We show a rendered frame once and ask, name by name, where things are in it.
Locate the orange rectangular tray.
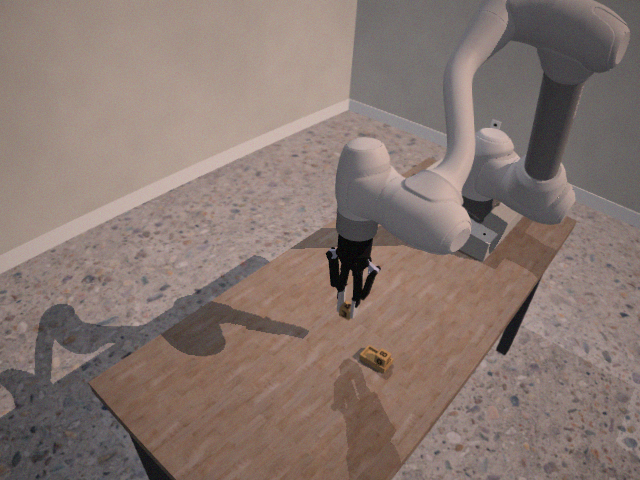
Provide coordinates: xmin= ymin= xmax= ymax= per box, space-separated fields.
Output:
xmin=359 ymin=345 xmax=393 ymax=374

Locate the tan wooden number cube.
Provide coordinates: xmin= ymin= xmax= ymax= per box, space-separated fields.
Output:
xmin=374 ymin=348 xmax=391 ymax=367
xmin=339 ymin=301 xmax=351 ymax=320

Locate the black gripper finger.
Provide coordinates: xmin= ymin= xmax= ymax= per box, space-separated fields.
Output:
xmin=350 ymin=259 xmax=381 ymax=319
xmin=326 ymin=247 xmax=350 ymax=313

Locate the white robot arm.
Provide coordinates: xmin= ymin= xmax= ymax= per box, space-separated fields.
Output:
xmin=335 ymin=0 xmax=630 ymax=255

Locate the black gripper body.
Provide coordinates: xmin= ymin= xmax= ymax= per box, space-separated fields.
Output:
xmin=336 ymin=234 xmax=373 ymax=272

